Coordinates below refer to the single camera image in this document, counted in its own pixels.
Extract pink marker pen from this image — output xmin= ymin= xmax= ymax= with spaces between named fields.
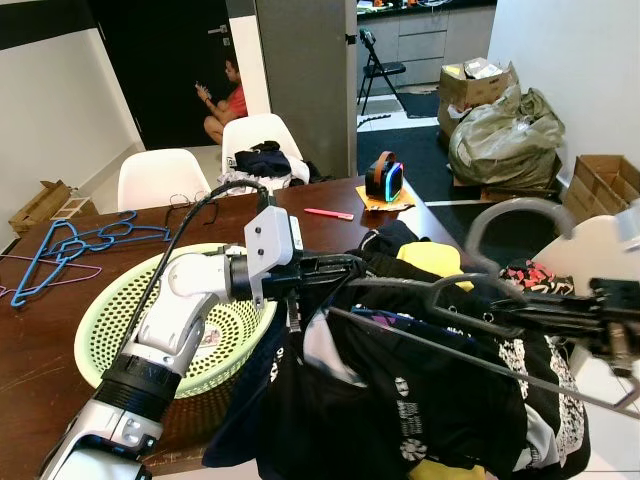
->
xmin=303 ymin=207 xmax=357 ymax=222

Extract grey plastic clothes hanger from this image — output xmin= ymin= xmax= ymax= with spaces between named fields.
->
xmin=328 ymin=197 xmax=640 ymax=416

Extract black folding chair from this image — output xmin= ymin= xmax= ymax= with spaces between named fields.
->
xmin=358 ymin=28 xmax=411 ymax=117

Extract black room door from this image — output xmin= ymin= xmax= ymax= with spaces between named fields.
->
xmin=88 ymin=0 xmax=238 ymax=151

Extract grey kitchen cabinets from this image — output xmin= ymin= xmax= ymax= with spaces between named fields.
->
xmin=357 ymin=0 xmax=498 ymax=96

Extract light green plastic basket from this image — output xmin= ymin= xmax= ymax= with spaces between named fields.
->
xmin=75 ymin=243 xmax=281 ymax=399

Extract navy white clothes pile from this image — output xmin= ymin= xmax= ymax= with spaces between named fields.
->
xmin=220 ymin=142 xmax=313 ymax=193

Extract black floor mat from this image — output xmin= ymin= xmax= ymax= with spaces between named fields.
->
xmin=357 ymin=120 xmax=566 ymax=263

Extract filled open cardboard box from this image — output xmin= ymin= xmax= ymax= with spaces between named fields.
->
xmin=438 ymin=58 xmax=521 ymax=131

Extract black white printed jersey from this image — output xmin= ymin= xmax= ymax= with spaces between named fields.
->
xmin=205 ymin=220 xmax=593 ymax=480

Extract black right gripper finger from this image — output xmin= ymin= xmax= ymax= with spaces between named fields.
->
xmin=490 ymin=305 xmax=606 ymax=331
xmin=500 ymin=285 xmax=601 ymax=311

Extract empty open cardboard box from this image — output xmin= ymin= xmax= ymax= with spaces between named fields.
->
xmin=565 ymin=155 xmax=640 ymax=227

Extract seated person red shirt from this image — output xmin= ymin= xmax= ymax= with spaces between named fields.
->
xmin=195 ymin=58 xmax=250 ymax=147

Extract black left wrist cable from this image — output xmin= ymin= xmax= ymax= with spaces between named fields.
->
xmin=125 ymin=180 xmax=271 ymax=351

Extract black speaker rainbow light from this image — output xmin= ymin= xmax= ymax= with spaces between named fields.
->
xmin=364 ymin=152 xmax=407 ymax=205

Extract white plastic chair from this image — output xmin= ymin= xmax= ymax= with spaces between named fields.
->
xmin=118 ymin=148 xmax=212 ymax=211
xmin=222 ymin=113 xmax=307 ymax=189
xmin=545 ymin=215 xmax=640 ymax=296

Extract dark navy garment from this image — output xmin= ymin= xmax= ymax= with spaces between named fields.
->
xmin=203 ymin=335 xmax=301 ymax=471

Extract black red patterned garment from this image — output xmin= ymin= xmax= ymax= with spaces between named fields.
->
xmin=500 ymin=258 xmax=578 ymax=297

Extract orange pad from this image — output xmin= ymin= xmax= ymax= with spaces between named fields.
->
xmin=357 ymin=188 xmax=417 ymax=214

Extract dark wooden table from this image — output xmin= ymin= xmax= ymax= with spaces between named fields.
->
xmin=0 ymin=178 xmax=431 ymax=476

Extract thin purple hanger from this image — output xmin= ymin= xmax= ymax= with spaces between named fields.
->
xmin=0 ymin=253 xmax=103 ymax=301

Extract large olive plastic bag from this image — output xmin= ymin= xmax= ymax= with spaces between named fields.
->
xmin=448 ymin=88 xmax=567 ymax=193

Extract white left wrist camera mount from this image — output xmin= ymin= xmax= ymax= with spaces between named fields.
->
xmin=243 ymin=205 xmax=305 ymax=307

